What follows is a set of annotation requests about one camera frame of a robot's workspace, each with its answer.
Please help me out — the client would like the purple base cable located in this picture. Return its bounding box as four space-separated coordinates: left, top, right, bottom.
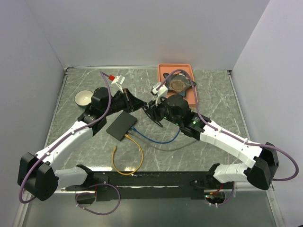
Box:
75 183 121 216
209 183 237 209

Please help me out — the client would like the blue ethernet cable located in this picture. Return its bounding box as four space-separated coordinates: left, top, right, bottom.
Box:
131 126 180 144

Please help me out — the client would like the yellow ethernet cable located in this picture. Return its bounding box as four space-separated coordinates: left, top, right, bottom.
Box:
111 134 144 176

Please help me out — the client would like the white ceramic bowl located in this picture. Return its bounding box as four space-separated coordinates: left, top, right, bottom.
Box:
74 90 93 109

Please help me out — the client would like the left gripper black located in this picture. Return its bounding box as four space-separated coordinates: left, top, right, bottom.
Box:
103 88 147 117

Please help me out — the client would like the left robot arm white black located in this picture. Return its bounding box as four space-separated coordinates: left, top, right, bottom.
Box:
17 87 147 204

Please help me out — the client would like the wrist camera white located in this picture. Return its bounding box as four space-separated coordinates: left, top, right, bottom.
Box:
109 75 125 92
151 82 168 106

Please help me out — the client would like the dark blue star dish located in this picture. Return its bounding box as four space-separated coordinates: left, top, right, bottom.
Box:
163 70 196 97

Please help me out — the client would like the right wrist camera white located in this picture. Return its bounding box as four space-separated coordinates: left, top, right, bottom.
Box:
151 82 168 106

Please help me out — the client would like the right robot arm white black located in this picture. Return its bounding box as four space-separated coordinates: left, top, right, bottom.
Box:
144 95 279 190

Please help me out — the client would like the orange plastic tray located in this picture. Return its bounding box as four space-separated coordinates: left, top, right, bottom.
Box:
157 63 196 108

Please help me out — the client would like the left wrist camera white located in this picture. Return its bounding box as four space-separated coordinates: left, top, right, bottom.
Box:
109 75 125 92

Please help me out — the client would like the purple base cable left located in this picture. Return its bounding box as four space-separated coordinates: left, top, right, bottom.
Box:
75 183 121 216

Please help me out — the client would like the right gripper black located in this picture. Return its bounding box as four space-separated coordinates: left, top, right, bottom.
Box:
145 94 182 127

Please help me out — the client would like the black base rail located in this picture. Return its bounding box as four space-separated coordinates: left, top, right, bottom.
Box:
66 171 233 201

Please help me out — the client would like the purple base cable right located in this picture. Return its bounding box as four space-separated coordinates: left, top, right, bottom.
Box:
209 183 237 209

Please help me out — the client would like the black network switch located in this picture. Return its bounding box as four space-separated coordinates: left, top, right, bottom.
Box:
106 112 138 141

